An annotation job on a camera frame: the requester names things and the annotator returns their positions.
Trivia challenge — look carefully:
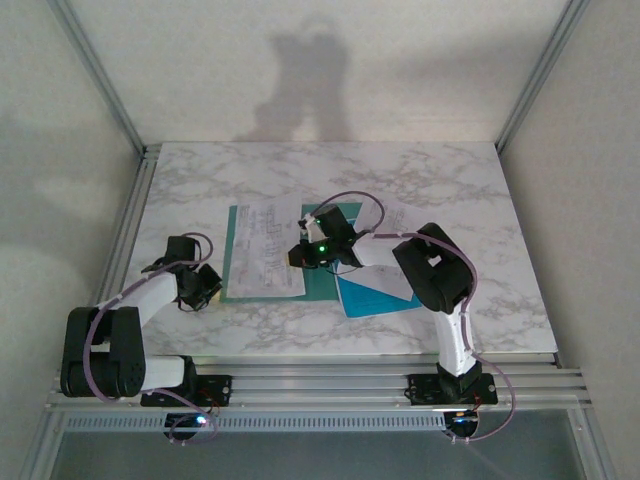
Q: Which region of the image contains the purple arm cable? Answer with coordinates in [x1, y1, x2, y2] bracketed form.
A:
[82, 232, 221, 444]
[299, 191, 517, 444]

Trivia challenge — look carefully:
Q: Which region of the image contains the green paper folder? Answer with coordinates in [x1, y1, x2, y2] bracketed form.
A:
[219, 202, 364, 304]

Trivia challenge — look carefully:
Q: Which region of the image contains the white printed paper sheet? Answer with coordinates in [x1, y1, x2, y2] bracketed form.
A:
[352, 199, 422, 302]

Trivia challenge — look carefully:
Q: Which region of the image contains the blue paper sheet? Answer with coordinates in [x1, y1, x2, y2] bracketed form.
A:
[334, 274, 421, 320]

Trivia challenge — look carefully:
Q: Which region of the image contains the grey slotted cable duct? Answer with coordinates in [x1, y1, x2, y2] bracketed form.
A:
[64, 412, 451, 433]

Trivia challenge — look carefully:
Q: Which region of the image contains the aluminium mounting rail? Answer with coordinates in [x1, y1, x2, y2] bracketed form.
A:
[47, 355, 589, 414]

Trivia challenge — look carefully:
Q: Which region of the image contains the aluminium frame post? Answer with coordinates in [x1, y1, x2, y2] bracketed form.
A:
[47, 0, 161, 161]
[493, 0, 592, 152]

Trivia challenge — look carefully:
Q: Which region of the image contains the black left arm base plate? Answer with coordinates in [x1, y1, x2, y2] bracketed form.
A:
[141, 374, 234, 407]

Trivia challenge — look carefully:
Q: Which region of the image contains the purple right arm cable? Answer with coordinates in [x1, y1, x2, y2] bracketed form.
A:
[299, 191, 517, 444]

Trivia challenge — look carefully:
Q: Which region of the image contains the aluminium side rail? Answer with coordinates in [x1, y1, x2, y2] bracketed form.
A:
[94, 144, 162, 311]

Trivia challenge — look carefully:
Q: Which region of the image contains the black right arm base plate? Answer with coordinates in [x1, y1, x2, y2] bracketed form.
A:
[407, 372, 497, 406]

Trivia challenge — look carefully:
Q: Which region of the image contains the white technical drawing paper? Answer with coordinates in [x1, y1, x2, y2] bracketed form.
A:
[225, 193, 307, 300]

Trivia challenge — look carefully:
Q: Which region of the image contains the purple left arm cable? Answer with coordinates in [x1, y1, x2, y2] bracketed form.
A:
[82, 232, 221, 444]

